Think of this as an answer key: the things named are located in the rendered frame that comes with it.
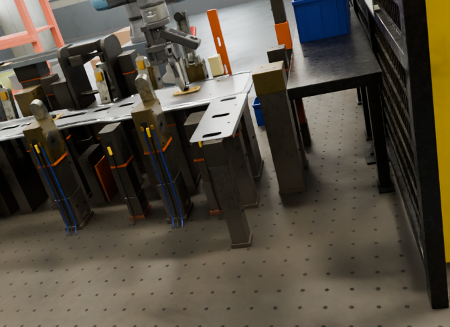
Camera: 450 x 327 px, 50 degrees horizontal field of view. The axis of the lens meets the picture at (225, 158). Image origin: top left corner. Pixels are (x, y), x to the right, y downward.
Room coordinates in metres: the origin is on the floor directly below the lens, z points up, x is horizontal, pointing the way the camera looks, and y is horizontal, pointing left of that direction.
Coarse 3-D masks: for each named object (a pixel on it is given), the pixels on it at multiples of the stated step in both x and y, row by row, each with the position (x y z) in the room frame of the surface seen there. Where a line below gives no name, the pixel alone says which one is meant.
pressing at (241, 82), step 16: (208, 80) 1.50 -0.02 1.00; (224, 80) 1.45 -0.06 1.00; (240, 80) 1.40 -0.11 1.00; (128, 96) 1.56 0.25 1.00; (160, 96) 1.47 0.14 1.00; (176, 96) 1.41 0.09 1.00; (192, 96) 1.37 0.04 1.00; (208, 96) 1.32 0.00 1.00; (224, 96) 1.29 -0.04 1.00; (64, 112) 1.61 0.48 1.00; (80, 112) 1.55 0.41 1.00; (96, 112) 1.49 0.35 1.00; (112, 112) 1.44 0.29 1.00; (128, 112) 1.39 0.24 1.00; (0, 128) 1.63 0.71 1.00; (16, 128) 1.57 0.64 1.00; (64, 128) 1.44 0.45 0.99
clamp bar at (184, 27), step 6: (180, 12) 1.59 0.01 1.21; (186, 12) 1.59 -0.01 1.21; (174, 18) 1.56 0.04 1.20; (180, 18) 1.55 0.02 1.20; (186, 18) 1.57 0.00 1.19; (180, 24) 1.58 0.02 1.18; (186, 24) 1.57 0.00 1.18; (180, 30) 1.57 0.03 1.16; (186, 30) 1.58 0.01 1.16; (186, 48) 1.57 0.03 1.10; (186, 54) 1.56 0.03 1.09; (192, 54) 1.56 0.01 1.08; (186, 60) 1.56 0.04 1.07
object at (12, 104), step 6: (0, 90) 1.76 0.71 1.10; (6, 90) 1.75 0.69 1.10; (0, 96) 1.76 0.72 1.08; (6, 96) 1.74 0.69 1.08; (12, 96) 1.76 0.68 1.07; (6, 102) 1.75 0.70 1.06; (12, 102) 1.75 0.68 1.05; (6, 108) 1.74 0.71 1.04; (12, 108) 1.74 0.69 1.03; (6, 114) 1.74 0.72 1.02; (12, 114) 1.73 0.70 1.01; (18, 114) 1.75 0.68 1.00
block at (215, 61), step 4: (212, 56) 1.52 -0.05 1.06; (216, 56) 1.51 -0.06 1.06; (208, 60) 1.52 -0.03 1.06; (212, 60) 1.51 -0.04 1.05; (216, 60) 1.51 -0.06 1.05; (220, 60) 1.53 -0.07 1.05; (212, 64) 1.51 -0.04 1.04; (216, 64) 1.51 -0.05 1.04; (220, 64) 1.51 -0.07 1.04; (212, 68) 1.52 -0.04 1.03; (216, 68) 1.51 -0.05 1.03; (220, 68) 1.51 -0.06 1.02; (212, 72) 1.52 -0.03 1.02; (216, 72) 1.51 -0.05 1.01; (220, 72) 1.51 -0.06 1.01; (216, 76) 1.52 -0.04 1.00
